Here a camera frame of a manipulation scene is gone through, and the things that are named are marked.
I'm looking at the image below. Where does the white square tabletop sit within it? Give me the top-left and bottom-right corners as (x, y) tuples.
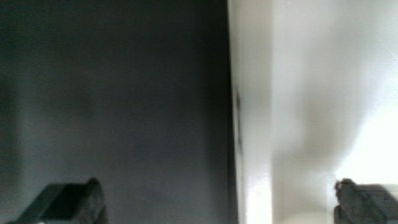
(227, 0), (398, 224)

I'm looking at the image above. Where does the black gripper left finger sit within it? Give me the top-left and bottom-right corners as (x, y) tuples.
(10, 178), (108, 224)

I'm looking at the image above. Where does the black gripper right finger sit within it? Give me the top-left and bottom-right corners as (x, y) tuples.
(334, 179), (398, 224)

